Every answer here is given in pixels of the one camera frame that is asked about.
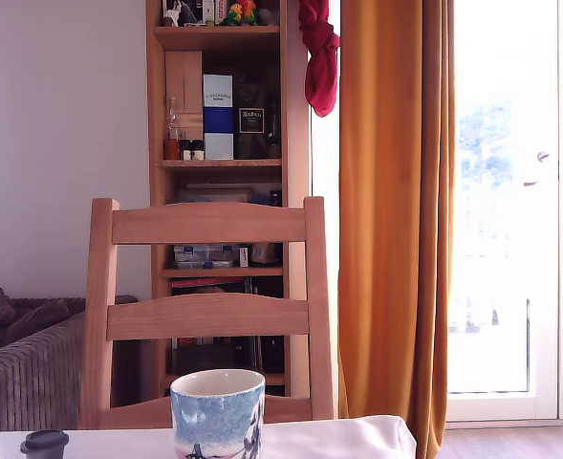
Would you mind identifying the grey coffee capsule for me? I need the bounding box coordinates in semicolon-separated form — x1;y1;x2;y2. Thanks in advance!
19;429;71;459

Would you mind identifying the blue painted coffee cup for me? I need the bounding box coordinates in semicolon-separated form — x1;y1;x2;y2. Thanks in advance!
169;368;267;459

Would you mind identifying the dark glass container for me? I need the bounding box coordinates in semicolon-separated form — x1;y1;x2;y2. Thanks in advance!
249;242;281;267

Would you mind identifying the wooden ladder-back chair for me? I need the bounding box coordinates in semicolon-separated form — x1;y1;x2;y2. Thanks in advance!
77;196;337;430

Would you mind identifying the clear plastic storage box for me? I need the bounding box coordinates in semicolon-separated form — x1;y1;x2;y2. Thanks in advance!
172;244;241;270

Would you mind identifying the red book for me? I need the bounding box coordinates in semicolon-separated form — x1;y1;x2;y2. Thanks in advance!
169;276;245;290

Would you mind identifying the dark bottle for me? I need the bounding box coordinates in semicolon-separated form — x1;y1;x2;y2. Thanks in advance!
266;99;283;160

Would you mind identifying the orange curtain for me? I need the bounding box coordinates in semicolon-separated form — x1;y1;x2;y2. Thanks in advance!
337;0;457;459

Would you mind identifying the black box with label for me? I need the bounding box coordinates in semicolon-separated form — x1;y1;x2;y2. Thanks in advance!
233;81;269;161

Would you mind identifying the white and blue box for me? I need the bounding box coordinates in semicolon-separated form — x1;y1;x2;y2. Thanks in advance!
202;74;235;162

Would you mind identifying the clear glass bottle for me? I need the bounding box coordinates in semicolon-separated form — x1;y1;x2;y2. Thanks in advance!
165;98;182;141

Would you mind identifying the red hanging cloth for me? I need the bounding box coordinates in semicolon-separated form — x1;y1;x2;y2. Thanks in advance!
297;0;342;119

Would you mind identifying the tall wooden box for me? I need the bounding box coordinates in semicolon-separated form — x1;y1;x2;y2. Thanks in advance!
164;50;204;142

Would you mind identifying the tall wooden bookshelf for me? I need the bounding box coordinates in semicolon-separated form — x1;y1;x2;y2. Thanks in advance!
145;0;311;399

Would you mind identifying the white tablecloth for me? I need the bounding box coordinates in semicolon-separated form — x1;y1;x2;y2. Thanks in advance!
0;414;419;459

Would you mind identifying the orange parrot figurine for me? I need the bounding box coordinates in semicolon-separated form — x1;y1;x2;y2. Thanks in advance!
240;0;263;27

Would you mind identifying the green parrot figurine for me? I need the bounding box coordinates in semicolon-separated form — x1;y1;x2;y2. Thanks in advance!
219;2;245;27

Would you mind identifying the grey corduroy sofa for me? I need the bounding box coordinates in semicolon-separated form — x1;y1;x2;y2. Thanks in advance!
0;295;139;432

